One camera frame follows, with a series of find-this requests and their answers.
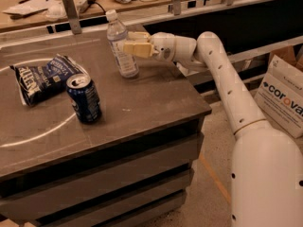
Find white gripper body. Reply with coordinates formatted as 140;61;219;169
150;32;175;61

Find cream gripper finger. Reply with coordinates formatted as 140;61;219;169
128;31;151;43
123;42;154;59

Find clear plastic water bottle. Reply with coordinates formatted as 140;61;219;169
106;9;139;79

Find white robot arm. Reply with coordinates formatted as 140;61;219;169
120;31;303;227

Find blue soda can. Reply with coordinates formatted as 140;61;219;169
66;74;102;124

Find white papers on desk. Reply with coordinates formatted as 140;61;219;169
4;0;59;15

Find blue chip bag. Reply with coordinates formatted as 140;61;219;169
10;54;86;106

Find black pen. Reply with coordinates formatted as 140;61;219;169
18;0;31;4

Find grey drawer cabinet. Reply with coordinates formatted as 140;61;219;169
0;31;210;227

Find white corovan cardboard box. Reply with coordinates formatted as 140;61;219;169
255;56;303;138

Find metal bracket post left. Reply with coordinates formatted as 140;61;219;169
62;0;81;35

